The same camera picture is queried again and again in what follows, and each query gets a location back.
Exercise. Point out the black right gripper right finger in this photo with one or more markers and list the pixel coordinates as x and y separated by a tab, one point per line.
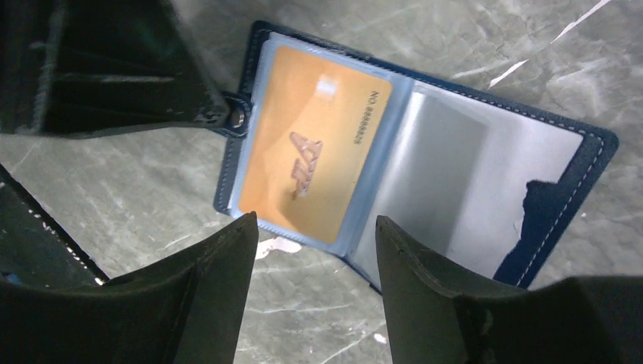
440	312

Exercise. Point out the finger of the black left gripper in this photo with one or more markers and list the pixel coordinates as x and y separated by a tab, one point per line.
86	69
35	250

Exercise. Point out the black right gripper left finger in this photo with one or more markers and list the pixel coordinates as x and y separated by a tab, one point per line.
185	308

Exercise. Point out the dark blue card holder wallet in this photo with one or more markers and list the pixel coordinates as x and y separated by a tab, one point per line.
485	181

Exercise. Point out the orange credit card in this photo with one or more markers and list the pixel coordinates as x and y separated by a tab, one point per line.
316	125

